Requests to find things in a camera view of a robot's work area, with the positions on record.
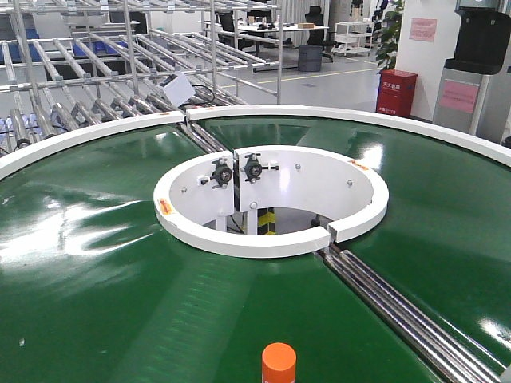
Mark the green round conveyor belt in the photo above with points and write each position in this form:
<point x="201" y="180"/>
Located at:
<point x="94" y="289"/>

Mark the small white box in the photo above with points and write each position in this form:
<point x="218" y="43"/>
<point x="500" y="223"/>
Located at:
<point x="177" y="88"/>

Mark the red fire extinguisher box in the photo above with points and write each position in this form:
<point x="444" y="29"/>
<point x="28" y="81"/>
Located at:
<point x="396" y="92"/>

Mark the dark grey trash bin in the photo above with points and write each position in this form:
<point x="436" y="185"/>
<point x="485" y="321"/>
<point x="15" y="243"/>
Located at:
<point x="310" y="58"/>

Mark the steel roller rack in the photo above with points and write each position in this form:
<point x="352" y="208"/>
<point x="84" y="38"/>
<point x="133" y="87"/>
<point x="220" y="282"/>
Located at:
<point x="67" y="65"/>

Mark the orange cylindrical capacitor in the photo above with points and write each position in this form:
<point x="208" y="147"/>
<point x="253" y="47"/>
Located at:
<point x="278" y="363"/>

